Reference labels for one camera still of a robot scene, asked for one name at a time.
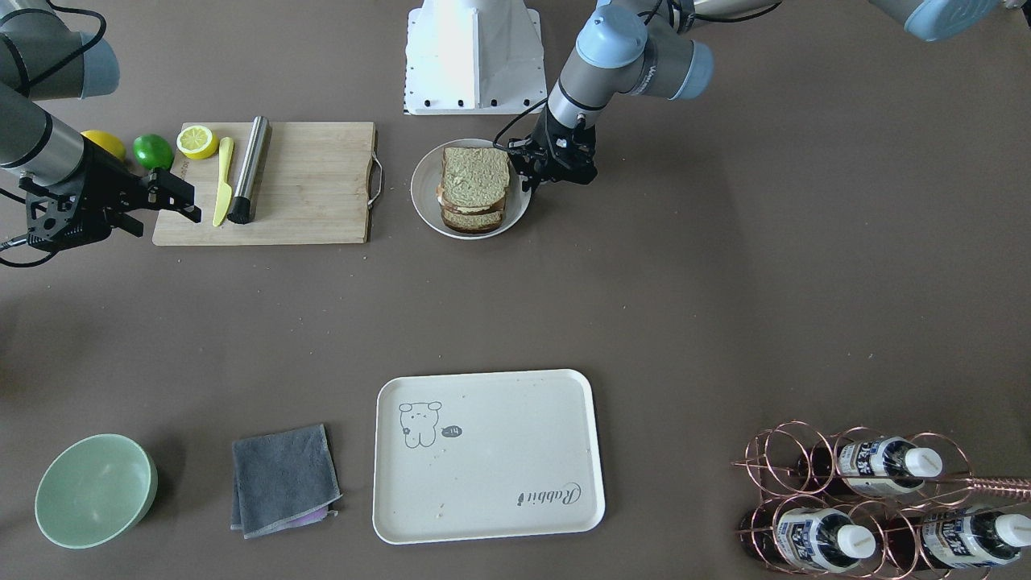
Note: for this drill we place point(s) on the yellow lemon upper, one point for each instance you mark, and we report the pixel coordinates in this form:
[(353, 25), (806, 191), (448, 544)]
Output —
[(110, 143)]

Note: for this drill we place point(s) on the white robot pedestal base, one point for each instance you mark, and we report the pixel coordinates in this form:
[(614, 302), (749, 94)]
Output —
[(473, 57)]

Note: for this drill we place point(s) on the dark drink bottle upper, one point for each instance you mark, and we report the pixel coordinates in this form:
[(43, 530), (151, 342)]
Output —
[(882, 467)]

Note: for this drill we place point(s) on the bread slice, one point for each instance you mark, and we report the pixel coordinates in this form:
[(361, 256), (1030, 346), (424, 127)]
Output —
[(476, 179), (464, 223)]

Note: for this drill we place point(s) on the cream rabbit tray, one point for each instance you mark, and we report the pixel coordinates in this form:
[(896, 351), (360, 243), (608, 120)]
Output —
[(489, 454)]

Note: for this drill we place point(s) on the grey folded cloth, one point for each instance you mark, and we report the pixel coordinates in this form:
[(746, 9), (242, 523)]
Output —
[(282, 481)]

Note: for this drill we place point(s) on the green lime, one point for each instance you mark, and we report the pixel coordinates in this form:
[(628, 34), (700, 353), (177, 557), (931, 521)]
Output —
[(152, 152)]

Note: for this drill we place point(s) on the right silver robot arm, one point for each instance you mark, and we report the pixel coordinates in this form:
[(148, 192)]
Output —
[(43, 59)]

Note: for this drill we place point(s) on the yellow plastic knife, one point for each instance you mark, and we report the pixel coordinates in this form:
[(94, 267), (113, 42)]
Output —
[(224, 191)]

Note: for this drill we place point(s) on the half lemon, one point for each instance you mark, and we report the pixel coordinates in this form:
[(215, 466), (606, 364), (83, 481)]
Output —
[(197, 142)]

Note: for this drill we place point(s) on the copper wire bottle rack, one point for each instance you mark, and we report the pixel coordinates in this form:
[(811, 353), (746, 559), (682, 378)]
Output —
[(770, 457)]

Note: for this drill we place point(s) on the dark drink bottle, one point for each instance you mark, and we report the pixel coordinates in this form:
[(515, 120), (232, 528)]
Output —
[(806, 540), (882, 467), (965, 539)]

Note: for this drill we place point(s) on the wooden cutting board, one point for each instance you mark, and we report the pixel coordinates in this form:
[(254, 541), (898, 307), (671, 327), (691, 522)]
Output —
[(313, 189)]

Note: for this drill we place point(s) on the steel muddler black tip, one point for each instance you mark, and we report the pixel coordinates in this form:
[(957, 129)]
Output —
[(241, 205)]

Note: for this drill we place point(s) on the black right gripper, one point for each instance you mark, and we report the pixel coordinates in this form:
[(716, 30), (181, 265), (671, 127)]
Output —
[(102, 183)]

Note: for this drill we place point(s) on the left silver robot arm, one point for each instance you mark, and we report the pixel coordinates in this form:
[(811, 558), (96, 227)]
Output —
[(625, 47)]

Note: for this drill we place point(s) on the green bowl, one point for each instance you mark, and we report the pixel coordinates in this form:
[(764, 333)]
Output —
[(96, 490)]

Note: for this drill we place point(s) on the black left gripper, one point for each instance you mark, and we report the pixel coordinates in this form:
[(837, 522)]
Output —
[(532, 163)]

